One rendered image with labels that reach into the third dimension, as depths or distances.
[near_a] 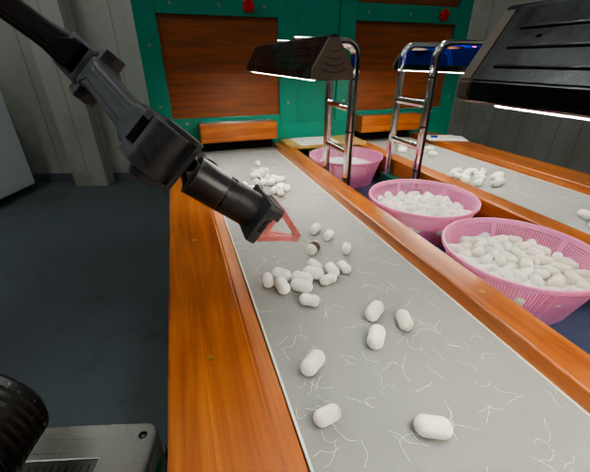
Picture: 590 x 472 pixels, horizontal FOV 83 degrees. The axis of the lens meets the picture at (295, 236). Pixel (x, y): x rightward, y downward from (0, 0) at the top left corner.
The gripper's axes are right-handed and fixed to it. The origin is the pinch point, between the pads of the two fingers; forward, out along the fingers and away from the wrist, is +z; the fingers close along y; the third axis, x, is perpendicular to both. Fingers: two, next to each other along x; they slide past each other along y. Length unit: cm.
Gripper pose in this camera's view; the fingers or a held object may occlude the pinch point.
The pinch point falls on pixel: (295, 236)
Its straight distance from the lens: 56.3
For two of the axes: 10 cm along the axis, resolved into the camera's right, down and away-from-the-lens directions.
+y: -3.1, -4.4, 8.4
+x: -6.0, 7.8, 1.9
